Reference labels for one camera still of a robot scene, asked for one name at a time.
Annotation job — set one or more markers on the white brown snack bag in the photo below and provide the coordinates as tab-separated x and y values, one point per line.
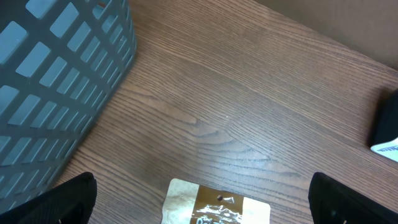
190	203

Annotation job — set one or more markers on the white barcode scanner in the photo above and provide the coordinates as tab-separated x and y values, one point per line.
384	141

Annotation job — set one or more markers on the grey plastic shopping basket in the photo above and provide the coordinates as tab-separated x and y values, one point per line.
61	62

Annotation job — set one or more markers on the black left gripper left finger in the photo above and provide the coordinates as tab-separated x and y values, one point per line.
70	202

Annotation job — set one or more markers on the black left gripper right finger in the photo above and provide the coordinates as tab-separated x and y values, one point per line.
333	202

